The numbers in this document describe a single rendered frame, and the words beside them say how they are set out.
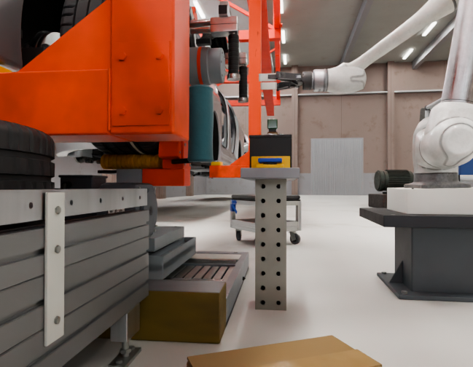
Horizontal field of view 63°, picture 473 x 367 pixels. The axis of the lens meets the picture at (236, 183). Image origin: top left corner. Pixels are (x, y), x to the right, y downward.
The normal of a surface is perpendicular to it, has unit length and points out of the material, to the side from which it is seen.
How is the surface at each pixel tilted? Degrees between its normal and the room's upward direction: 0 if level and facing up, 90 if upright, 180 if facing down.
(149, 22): 90
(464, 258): 90
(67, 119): 90
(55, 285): 90
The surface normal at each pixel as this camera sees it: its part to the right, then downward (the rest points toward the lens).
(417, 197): -0.14, -0.01
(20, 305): 0.99, 0.00
